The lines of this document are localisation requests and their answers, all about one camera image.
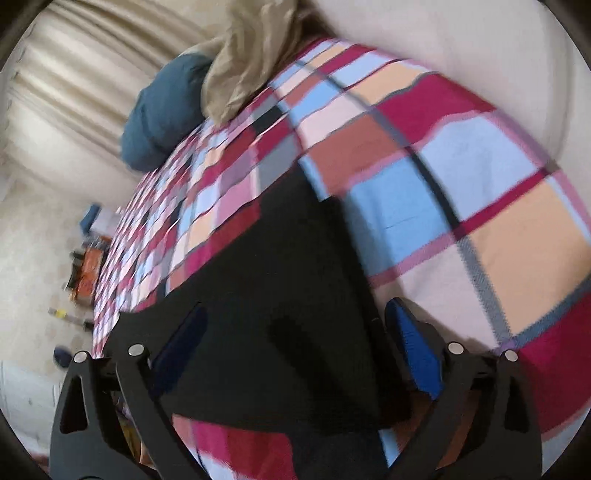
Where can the blue pillow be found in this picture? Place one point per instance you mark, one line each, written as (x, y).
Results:
(159, 120)

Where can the beige cloth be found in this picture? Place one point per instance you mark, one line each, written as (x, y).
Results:
(244, 64)

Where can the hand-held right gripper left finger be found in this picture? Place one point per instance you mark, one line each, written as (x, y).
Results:
(178, 344)

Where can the blue shoe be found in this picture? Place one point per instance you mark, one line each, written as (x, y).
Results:
(62, 356)

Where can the blue and white box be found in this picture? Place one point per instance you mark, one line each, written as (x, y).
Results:
(99, 221)

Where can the beige curtain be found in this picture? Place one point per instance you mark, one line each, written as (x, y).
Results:
(78, 92)

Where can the orange box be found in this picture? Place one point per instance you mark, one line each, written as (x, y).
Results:
(87, 272)

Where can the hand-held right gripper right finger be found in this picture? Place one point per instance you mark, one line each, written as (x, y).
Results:
(418, 350)

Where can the black pants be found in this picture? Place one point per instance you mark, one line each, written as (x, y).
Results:
(277, 295)

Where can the yellow black stick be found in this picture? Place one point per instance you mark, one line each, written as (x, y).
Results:
(69, 317)

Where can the plaid bed sheet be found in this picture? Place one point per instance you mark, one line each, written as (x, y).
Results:
(461, 194)

